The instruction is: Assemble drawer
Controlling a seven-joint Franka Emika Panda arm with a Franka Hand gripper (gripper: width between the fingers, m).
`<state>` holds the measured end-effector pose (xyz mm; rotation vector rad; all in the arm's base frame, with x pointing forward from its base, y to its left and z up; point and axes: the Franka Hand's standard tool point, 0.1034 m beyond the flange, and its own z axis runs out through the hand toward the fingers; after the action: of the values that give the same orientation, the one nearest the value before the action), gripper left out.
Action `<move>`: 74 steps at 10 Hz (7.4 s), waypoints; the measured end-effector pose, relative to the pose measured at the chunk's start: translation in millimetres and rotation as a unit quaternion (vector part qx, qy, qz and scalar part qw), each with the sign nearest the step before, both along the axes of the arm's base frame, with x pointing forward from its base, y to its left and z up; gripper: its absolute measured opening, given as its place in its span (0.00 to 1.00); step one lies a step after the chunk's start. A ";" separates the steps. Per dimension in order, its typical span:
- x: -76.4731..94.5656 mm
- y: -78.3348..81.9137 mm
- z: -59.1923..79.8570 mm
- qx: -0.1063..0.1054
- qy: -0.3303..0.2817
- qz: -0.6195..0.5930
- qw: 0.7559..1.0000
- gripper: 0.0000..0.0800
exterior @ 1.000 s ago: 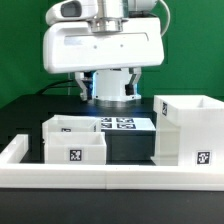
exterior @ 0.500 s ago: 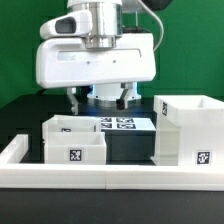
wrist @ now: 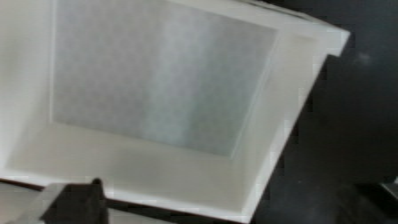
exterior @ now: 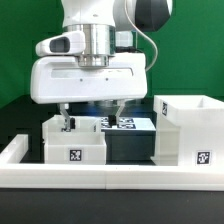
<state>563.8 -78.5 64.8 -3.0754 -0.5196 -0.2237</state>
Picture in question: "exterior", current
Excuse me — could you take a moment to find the white drawer cabinet frame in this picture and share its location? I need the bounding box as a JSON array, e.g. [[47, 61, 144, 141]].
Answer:
[[151, 95, 224, 167]]

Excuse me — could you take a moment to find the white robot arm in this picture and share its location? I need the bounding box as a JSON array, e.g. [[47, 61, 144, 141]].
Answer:
[[30, 0, 173, 132]]

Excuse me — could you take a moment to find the grey cable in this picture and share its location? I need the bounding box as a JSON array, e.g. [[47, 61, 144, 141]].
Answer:
[[124, 0, 159, 73]]

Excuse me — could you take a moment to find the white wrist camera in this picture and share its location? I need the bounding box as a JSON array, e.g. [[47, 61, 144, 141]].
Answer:
[[35, 31, 86, 57]]

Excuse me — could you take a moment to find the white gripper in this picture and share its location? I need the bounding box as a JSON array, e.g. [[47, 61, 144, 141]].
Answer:
[[30, 53, 147, 132]]

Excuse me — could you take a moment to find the white drawer box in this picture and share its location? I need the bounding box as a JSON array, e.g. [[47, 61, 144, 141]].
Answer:
[[44, 133, 107, 165], [42, 115, 101, 140]]

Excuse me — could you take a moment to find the white U-shaped fence frame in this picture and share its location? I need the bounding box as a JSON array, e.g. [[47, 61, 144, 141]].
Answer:
[[0, 134, 224, 191]]

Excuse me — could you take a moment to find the marker tag sheet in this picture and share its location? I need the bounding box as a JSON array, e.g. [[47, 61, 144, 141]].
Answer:
[[101, 117, 156, 131]]

